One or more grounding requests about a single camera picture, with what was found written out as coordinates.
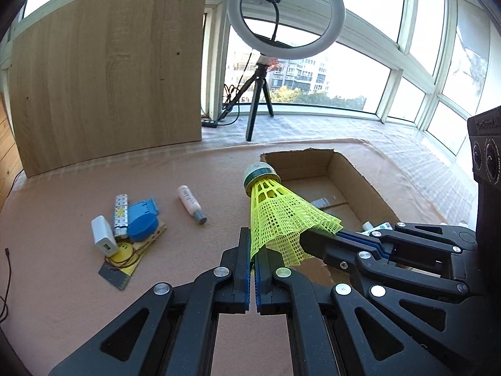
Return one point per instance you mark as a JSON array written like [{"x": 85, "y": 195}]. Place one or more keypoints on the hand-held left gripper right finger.
[{"x": 258, "y": 293}]

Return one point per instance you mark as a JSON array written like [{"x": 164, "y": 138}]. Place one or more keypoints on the black tripod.
[{"x": 254, "y": 102}]

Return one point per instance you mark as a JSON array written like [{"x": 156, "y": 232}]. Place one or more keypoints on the brown cardboard box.
[{"x": 313, "y": 188}]

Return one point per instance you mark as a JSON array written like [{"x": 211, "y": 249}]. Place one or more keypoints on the light wood panel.
[{"x": 109, "y": 78}]

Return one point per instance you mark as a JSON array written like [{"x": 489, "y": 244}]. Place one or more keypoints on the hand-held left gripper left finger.
[{"x": 245, "y": 282}]

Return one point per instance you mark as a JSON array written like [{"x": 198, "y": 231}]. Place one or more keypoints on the white window frame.
[{"x": 411, "y": 8}]

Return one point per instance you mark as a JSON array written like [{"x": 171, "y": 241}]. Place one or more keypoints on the white charger plug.
[{"x": 103, "y": 237}]

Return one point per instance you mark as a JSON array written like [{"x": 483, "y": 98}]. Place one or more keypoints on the yellow ruler-edged card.
[{"x": 146, "y": 237}]

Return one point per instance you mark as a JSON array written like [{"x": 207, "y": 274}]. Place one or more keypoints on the small white grey-capped bottle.
[{"x": 190, "y": 203}]

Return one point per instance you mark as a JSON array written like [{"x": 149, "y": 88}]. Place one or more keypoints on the yellow plastic shuttlecock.
[{"x": 282, "y": 211}]

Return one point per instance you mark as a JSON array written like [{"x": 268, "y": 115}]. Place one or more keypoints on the blue plastic case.
[{"x": 141, "y": 221}]

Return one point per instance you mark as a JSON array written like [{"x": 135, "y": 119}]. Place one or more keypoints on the dark grey ruler-edged card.
[{"x": 115, "y": 278}]

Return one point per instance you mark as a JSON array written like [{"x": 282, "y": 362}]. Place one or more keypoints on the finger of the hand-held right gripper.
[
  {"x": 340, "y": 256},
  {"x": 422, "y": 234}
]

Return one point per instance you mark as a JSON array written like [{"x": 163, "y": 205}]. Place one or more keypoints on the patterned small stick packet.
[{"x": 120, "y": 215}]

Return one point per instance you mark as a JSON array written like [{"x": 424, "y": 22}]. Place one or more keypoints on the pink paper tag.
[{"x": 268, "y": 62}]

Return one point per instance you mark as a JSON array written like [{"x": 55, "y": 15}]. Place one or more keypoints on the pine plank board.
[{"x": 8, "y": 152}]

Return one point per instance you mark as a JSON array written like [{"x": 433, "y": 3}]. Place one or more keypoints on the patterned tissue packet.
[{"x": 381, "y": 226}]

